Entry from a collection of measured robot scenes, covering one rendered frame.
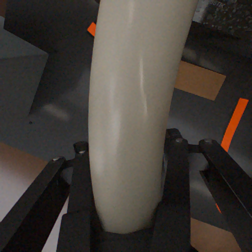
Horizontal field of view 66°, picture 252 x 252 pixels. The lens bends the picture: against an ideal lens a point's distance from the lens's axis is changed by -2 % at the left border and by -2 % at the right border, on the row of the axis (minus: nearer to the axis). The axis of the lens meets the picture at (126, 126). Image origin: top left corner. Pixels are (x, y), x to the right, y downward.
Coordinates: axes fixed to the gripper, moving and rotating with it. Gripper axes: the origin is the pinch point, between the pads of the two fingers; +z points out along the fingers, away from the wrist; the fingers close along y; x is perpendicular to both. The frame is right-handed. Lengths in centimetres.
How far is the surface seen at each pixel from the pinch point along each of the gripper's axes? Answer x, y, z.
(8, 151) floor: -40, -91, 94
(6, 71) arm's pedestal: 9, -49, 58
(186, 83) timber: -9, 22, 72
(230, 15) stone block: 11.1, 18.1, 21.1
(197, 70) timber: -4, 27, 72
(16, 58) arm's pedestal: 13, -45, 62
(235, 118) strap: -33, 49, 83
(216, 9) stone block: 12.4, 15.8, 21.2
